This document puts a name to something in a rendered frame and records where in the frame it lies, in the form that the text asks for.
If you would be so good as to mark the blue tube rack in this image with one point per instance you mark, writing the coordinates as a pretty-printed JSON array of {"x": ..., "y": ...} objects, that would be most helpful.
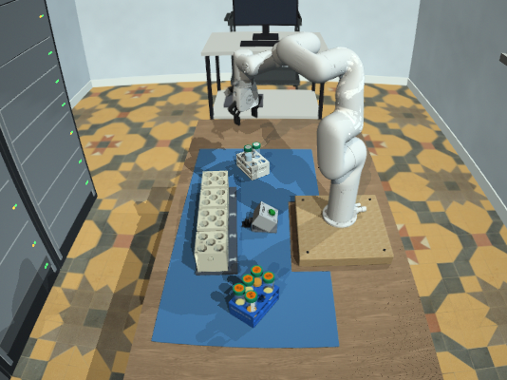
[{"x": 240, "y": 311}]

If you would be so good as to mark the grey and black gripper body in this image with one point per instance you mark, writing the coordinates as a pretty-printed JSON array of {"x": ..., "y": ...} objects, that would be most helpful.
[{"x": 245, "y": 97}]

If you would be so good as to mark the clear tube with dark green cap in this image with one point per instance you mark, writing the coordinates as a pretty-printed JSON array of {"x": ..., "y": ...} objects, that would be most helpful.
[{"x": 248, "y": 154}]

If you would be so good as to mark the white blank tube rack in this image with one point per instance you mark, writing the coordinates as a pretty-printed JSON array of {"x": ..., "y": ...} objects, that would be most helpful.
[{"x": 255, "y": 171}]

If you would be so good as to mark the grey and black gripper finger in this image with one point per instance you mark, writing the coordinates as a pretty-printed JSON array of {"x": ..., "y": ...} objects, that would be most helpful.
[
  {"x": 254, "y": 109},
  {"x": 233, "y": 112}
]

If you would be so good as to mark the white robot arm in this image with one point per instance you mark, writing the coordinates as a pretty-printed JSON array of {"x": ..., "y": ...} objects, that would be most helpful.
[{"x": 335, "y": 132}]

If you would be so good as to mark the blue bench mat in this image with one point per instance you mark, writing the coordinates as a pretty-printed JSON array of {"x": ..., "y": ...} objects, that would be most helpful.
[{"x": 194, "y": 309}]

